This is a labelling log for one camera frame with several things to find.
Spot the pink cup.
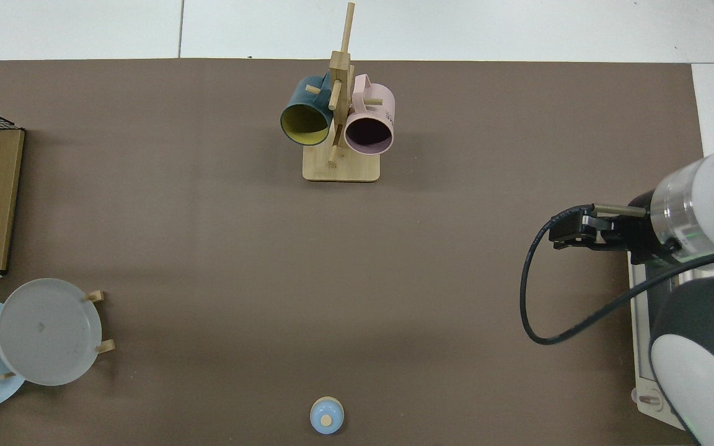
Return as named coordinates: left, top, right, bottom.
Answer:
left=344, top=74, right=395, bottom=155

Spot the wooden cup stand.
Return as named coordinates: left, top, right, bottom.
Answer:
left=302, top=2, right=381, bottom=183

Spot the small blue round bell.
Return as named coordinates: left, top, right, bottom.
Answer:
left=310, top=397, right=345, bottom=435

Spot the brown table cloth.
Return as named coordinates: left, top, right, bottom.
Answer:
left=0, top=59, right=705, bottom=446

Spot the dark blue cup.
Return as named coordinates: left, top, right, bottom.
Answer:
left=280, top=73, right=335, bottom=147

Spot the pale toaster oven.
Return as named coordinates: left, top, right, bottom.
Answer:
left=628, top=251, right=705, bottom=434

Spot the grey plate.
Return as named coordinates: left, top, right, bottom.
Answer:
left=0, top=278, right=103, bottom=387

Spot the wooden plate rack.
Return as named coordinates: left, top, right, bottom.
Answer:
left=0, top=290, right=116, bottom=380

